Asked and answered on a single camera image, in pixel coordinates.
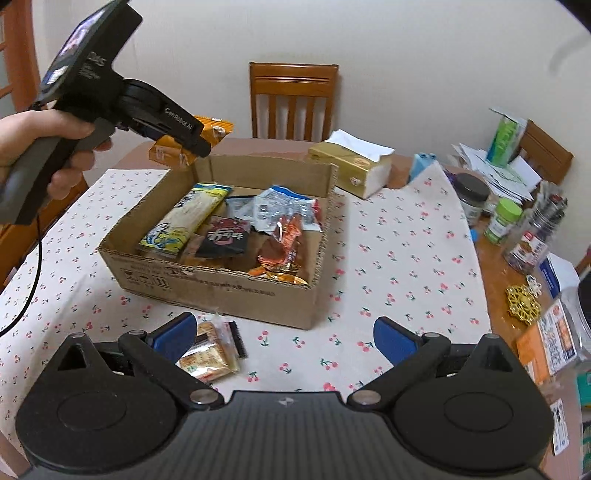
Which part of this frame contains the red orange snack packet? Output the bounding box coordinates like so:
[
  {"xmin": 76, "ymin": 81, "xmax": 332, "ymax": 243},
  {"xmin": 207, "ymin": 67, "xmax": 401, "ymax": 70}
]
[{"xmin": 249, "ymin": 217, "xmax": 310, "ymax": 284}]

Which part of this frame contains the gold tissue box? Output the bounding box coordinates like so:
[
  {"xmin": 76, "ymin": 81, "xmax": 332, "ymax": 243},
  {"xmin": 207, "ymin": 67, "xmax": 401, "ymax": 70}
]
[{"xmin": 307, "ymin": 129, "xmax": 395, "ymax": 200}]

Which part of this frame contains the green white carton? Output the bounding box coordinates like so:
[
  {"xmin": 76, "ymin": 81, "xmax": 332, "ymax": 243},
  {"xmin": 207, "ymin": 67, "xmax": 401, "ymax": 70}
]
[{"xmin": 486, "ymin": 107, "xmax": 528, "ymax": 167}]

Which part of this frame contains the gold snowflake trivet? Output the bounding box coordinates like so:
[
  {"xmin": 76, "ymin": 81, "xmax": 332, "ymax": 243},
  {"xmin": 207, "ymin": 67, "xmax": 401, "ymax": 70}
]
[{"xmin": 505, "ymin": 284, "xmax": 543, "ymax": 326}]

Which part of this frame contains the light blue plastic container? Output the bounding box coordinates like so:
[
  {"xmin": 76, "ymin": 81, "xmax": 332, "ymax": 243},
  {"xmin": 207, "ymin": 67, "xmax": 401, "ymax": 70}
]
[{"xmin": 409, "ymin": 152, "xmax": 437, "ymax": 183}]

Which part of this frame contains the black-lid glass jar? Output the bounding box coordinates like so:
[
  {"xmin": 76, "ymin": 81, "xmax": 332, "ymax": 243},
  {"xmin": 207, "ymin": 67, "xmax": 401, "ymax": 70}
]
[{"xmin": 452, "ymin": 173, "xmax": 491, "ymax": 227}]

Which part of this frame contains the pile of white papers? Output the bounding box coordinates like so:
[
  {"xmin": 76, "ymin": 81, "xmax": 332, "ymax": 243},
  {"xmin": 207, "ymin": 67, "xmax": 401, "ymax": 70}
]
[{"xmin": 443, "ymin": 141, "xmax": 543, "ymax": 204}]

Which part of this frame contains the clear blue-label snack packet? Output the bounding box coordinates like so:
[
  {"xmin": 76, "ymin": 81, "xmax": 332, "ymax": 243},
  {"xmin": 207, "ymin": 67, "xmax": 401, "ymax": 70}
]
[{"xmin": 252, "ymin": 185, "xmax": 324, "ymax": 232}]

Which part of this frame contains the person's left hand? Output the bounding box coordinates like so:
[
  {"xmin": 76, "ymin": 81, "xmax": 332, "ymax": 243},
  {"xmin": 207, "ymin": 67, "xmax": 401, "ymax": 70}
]
[{"xmin": 0, "ymin": 111, "xmax": 114, "ymax": 200}]

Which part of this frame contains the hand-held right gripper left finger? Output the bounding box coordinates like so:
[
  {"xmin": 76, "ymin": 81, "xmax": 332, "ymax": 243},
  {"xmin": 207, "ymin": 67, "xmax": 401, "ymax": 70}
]
[{"xmin": 48, "ymin": 311, "xmax": 225, "ymax": 409}]

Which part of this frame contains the cherry print tablecloth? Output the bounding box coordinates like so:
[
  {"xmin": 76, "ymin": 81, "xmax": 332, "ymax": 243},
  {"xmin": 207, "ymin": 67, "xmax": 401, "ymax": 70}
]
[{"xmin": 0, "ymin": 168, "xmax": 492, "ymax": 462}]

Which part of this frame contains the orange white leaflet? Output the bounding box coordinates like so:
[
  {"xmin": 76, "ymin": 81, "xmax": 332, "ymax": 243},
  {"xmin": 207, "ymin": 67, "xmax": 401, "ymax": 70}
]
[{"xmin": 516, "ymin": 298, "xmax": 578, "ymax": 386}]

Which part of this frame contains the wooden slat-back chair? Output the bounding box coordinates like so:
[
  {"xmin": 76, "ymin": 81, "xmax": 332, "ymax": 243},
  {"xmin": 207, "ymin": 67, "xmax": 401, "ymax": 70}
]
[{"xmin": 249, "ymin": 62, "xmax": 340, "ymax": 140}]

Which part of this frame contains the black red snack packet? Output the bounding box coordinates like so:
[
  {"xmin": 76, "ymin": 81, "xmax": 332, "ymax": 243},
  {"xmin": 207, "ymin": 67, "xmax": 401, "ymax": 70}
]
[{"xmin": 196, "ymin": 217, "xmax": 252, "ymax": 259}]

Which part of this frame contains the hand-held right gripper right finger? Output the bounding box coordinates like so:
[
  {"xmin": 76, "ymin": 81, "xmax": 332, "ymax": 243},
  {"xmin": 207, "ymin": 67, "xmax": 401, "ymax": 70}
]
[{"xmin": 346, "ymin": 316, "xmax": 525, "ymax": 409}]

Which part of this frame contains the green-lid jar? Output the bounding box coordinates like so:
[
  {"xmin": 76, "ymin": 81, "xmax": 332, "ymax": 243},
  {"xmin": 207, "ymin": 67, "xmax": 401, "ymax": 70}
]
[{"xmin": 483, "ymin": 198, "xmax": 523, "ymax": 245}]

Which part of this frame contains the clear cracker packet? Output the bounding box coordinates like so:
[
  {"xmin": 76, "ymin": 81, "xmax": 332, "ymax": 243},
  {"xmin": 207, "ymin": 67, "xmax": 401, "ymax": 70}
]
[{"xmin": 178, "ymin": 318, "xmax": 247, "ymax": 384}]

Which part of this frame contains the cardboard box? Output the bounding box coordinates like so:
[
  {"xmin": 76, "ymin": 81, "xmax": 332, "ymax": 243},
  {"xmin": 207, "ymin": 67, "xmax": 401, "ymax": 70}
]
[{"xmin": 98, "ymin": 154, "xmax": 340, "ymax": 330}]

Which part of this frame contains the blue white box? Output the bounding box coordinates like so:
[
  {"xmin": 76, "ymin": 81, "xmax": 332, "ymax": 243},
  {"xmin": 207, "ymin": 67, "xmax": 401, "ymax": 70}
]
[{"xmin": 538, "ymin": 254, "xmax": 580, "ymax": 301}]

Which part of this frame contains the yellow blue noodle packet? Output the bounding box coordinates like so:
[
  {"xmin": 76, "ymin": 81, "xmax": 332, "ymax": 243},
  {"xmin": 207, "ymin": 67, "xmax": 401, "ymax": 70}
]
[{"xmin": 139, "ymin": 183, "xmax": 234, "ymax": 257}]

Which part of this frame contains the wooden door with glass panes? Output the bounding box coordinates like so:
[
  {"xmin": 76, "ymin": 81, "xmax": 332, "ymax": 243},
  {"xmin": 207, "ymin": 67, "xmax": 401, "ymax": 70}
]
[{"xmin": 0, "ymin": 0, "xmax": 47, "ymax": 121}]

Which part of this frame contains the clear jar with red label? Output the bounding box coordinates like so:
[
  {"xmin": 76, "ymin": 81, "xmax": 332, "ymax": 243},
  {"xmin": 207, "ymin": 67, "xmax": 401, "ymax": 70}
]
[{"xmin": 503, "ymin": 198, "xmax": 568, "ymax": 275}]

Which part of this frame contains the black cable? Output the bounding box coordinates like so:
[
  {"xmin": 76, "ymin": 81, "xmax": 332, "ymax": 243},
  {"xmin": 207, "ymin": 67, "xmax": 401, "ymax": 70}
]
[{"xmin": 0, "ymin": 215, "xmax": 44, "ymax": 337}]

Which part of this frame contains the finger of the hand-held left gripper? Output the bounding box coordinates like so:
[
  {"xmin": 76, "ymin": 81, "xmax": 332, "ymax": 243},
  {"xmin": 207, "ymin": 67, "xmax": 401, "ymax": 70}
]
[{"xmin": 152, "ymin": 122, "xmax": 213, "ymax": 160}]

